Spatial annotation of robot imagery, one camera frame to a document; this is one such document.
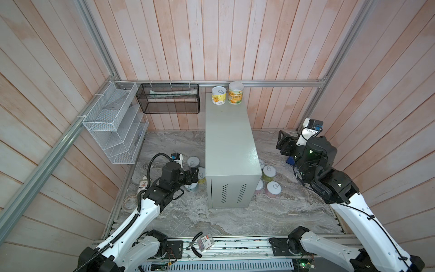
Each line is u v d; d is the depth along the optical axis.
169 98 1.02
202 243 0.74
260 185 0.88
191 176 0.71
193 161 0.96
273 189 0.86
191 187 0.88
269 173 0.93
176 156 0.69
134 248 0.54
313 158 0.43
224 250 0.73
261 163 0.96
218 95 0.82
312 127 0.49
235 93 0.81
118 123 0.72
